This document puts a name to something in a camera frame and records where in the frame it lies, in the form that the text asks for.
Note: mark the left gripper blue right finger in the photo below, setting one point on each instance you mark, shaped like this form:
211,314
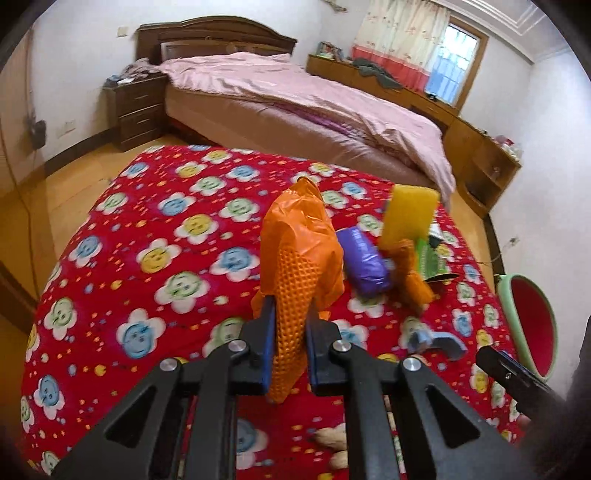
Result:
330,358

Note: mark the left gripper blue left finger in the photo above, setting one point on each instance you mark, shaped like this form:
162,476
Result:
256,365

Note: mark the orange foam net bag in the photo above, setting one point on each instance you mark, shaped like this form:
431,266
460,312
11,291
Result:
300,265

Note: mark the purple plastic packet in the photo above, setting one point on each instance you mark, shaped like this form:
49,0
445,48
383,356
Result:
364,265

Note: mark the orange wrapper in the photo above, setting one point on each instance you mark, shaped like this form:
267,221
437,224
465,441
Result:
409,285

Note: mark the green mosquito coil box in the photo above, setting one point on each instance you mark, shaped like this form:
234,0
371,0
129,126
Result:
430,264

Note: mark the yellow foam net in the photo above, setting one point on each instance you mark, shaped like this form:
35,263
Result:
409,215

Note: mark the peanut shell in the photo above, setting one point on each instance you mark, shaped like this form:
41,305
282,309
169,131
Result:
332,437
339,460

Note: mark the red bin with green rim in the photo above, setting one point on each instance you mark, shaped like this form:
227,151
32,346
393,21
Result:
532,323

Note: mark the red smiley flower quilt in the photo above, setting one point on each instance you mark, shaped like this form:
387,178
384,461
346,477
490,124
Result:
166,263

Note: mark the wooden wardrobe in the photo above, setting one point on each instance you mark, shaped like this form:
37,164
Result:
27,244

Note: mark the brown mattress bed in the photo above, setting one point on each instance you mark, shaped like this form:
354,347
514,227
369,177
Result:
269,129

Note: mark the dark wooden nightstand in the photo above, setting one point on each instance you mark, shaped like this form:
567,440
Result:
136,111

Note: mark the pink bed cover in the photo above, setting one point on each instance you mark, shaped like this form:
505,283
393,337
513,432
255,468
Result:
276,79

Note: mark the dark clothes on cabinet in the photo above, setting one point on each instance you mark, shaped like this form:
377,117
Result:
368,68

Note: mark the clothes on nightstand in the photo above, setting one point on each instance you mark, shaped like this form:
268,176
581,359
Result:
140,69

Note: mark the window with bars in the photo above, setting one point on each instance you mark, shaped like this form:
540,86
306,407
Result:
453,60

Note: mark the dark wooden headboard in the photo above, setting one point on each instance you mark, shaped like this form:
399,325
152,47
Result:
206,36

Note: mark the floral cream red curtain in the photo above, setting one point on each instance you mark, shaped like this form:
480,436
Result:
403,36

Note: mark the black wall charger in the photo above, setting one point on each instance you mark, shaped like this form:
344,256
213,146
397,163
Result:
38,133

